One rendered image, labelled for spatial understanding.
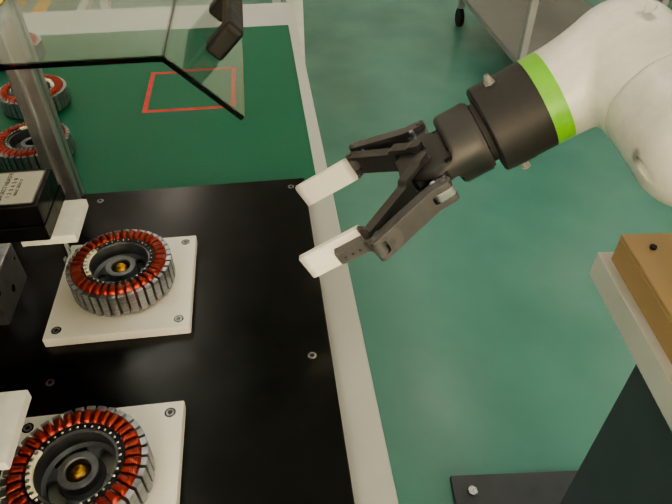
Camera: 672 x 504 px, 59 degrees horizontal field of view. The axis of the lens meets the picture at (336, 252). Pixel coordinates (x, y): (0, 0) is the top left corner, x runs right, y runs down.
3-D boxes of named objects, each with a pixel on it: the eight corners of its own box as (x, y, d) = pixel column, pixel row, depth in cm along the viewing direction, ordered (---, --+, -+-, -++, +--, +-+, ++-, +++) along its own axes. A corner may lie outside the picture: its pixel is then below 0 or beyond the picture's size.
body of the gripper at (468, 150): (508, 180, 59) (424, 223, 61) (484, 141, 65) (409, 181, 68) (480, 121, 55) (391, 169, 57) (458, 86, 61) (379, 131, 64)
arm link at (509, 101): (503, 41, 59) (535, 75, 52) (539, 132, 66) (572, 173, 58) (448, 73, 61) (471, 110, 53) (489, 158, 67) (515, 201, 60)
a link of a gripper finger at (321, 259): (373, 244, 59) (374, 248, 59) (313, 274, 61) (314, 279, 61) (358, 223, 58) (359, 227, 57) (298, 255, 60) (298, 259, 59)
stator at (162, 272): (179, 246, 72) (174, 222, 69) (172, 314, 64) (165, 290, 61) (84, 254, 71) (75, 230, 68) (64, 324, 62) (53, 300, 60)
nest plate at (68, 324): (197, 242, 74) (195, 234, 73) (191, 333, 63) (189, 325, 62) (73, 252, 73) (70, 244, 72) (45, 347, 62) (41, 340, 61)
